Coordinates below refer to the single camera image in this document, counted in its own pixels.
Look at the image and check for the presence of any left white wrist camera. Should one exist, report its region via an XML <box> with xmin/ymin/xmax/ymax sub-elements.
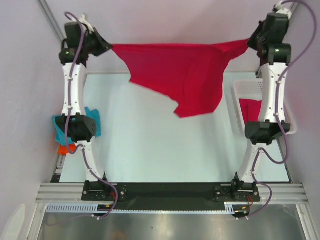
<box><xmin>79</xmin><ymin>13</ymin><xmax>95</xmax><ymax>34</ymax></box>

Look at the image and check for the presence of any white slotted cable duct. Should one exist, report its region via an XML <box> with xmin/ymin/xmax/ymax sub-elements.
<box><xmin>46</xmin><ymin>202</ymin><xmax>249</xmax><ymax>215</ymax></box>

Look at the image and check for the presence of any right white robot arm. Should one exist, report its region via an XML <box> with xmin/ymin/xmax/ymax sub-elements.
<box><xmin>230</xmin><ymin>12</ymin><xmax>292</xmax><ymax>201</ymax></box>

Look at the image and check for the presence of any white plastic basket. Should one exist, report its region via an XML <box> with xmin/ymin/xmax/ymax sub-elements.
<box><xmin>232</xmin><ymin>78</ymin><xmax>299</xmax><ymax>136</ymax></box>

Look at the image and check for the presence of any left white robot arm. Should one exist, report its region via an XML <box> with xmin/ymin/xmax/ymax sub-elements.
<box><xmin>55</xmin><ymin>21</ymin><xmax>113</xmax><ymax>200</ymax></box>

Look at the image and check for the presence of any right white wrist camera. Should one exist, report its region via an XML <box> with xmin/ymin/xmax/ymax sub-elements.
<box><xmin>272</xmin><ymin>0</ymin><xmax>292</xmax><ymax>20</ymax></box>

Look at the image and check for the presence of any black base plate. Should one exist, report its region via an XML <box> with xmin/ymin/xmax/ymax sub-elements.
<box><xmin>81</xmin><ymin>181</ymin><xmax>261</xmax><ymax>212</ymax></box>

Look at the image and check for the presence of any red t shirt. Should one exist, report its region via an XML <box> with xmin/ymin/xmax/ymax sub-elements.
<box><xmin>239</xmin><ymin>98</ymin><xmax>262</xmax><ymax>125</ymax></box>
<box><xmin>113</xmin><ymin>39</ymin><xmax>248</xmax><ymax>118</ymax></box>

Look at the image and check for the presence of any orange folded t shirt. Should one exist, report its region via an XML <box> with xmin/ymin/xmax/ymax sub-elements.
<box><xmin>57</xmin><ymin>143</ymin><xmax>76</xmax><ymax>155</ymax></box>

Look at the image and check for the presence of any red t shirt in basket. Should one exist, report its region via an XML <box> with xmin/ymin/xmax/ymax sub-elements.
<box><xmin>239</xmin><ymin>98</ymin><xmax>262</xmax><ymax>125</ymax></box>

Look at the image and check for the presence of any teal folded t shirt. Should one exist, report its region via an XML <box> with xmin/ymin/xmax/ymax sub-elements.
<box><xmin>52</xmin><ymin>106</ymin><xmax>102</xmax><ymax>146</ymax></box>

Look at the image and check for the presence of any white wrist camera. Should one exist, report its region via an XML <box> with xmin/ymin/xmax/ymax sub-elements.
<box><xmin>272</xmin><ymin>0</ymin><xmax>292</xmax><ymax>20</ymax></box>
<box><xmin>79</xmin><ymin>13</ymin><xmax>95</xmax><ymax>34</ymax></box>

